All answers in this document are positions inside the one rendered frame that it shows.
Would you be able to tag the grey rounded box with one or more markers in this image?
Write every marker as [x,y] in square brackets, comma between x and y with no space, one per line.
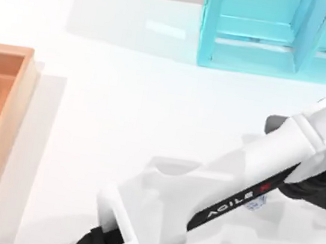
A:
[274,124]

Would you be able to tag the small white and blue object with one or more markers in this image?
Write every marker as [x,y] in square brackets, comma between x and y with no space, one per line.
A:
[256,203]

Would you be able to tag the light blue rack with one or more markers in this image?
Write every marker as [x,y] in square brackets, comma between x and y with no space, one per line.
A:
[255,25]

